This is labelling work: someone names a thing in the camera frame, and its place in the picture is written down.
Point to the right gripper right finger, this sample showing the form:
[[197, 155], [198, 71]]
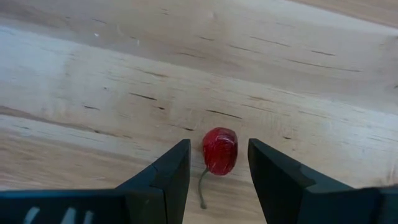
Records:
[[311, 202]]

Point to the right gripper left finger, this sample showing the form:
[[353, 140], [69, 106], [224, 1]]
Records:
[[124, 205]]

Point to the red toy cherry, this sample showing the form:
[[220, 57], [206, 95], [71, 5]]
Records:
[[220, 151]]

